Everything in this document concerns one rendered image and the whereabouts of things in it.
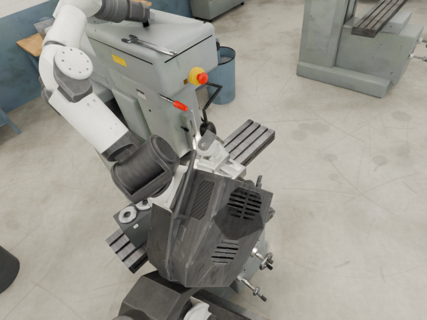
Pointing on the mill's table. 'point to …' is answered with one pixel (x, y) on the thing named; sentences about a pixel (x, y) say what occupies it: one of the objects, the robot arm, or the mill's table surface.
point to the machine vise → (232, 170)
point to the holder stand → (135, 221)
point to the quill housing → (173, 122)
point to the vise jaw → (221, 162)
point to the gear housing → (130, 87)
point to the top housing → (177, 66)
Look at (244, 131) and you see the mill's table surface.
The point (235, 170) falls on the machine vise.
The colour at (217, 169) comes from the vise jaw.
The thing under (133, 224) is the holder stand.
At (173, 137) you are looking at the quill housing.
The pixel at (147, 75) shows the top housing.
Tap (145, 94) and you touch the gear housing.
